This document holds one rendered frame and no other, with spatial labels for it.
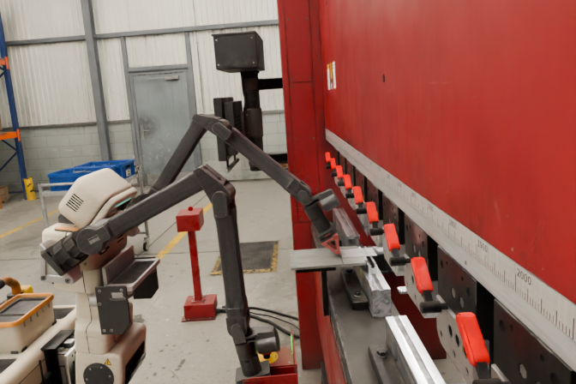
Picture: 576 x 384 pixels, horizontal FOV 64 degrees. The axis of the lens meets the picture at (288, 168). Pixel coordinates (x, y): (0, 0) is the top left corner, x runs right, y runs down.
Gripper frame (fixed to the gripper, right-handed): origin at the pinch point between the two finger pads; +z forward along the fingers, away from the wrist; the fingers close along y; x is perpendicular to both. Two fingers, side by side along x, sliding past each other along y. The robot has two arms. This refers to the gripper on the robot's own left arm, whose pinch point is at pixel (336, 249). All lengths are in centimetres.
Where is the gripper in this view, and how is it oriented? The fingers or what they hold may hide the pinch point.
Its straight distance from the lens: 174.8
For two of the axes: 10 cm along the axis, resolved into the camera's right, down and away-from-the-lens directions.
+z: 5.1, 8.5, 1.4
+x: -8.6, 5.1, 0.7
